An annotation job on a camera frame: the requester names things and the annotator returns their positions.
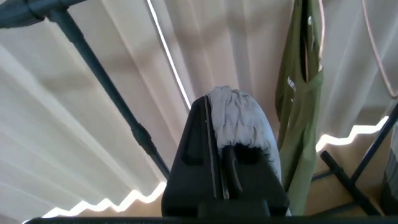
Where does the pale grey garment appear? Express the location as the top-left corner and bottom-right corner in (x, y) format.
(206, 85), (292, 217)

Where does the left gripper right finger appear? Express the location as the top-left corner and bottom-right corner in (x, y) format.
(221, 144), (290, 218)

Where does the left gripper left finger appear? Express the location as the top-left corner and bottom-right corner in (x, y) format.
(161, 95), (224, 218)

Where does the black clothes rack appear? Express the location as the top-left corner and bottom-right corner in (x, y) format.
(0, 0), (398, 218)

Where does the green printed shirt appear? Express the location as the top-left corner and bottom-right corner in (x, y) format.
(275, 0), (325, 217)

